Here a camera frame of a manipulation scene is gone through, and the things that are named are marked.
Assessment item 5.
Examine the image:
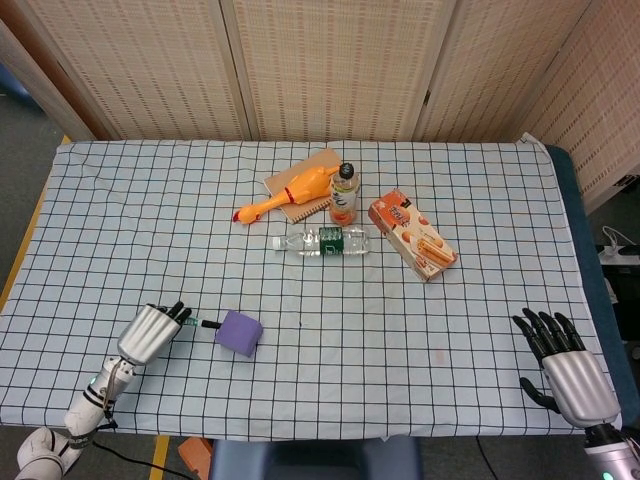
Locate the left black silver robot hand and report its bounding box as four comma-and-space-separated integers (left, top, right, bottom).
116, 300, 194, 369

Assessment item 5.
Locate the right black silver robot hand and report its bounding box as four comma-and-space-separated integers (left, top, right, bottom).
512, 307, 622, 430

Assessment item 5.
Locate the purple cube block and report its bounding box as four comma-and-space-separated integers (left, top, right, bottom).
214, 309, 265, 359

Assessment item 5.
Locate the black equipment box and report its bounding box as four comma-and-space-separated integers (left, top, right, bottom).
600, 259, 640, 342

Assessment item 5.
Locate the orange block on floor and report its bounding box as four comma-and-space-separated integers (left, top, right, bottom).
177, 436, 214, 480

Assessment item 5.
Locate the white checkered tablecloth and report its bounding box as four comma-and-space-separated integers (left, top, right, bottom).
0, 131, 617, 444

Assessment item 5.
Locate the brown spiral notebook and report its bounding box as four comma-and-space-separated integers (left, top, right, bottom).
263, 147, 344, 225

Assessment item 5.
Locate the clear water bottle green label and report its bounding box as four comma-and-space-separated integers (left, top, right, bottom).
272, 225, 373, 258

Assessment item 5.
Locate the dark blue chair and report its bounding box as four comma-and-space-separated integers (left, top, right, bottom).
207, 435, 424, 480

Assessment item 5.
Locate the yellow rubber chicken toy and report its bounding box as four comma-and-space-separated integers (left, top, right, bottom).
231, 165, 342, 227

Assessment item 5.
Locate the orange biscuit box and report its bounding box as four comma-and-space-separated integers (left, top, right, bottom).
368, 187, 460, 285

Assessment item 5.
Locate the orange juice bottle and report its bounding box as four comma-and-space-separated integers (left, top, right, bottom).
328, 162, 361, 226

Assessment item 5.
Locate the beige woven folding screen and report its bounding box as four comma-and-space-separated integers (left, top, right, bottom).
0, 0, 640, 216

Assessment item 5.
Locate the black thin cable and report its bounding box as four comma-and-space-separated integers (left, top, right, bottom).
91, 438, 211, 480

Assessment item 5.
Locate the white cable with plug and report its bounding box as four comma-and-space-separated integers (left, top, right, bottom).
596, 225, 640, 262

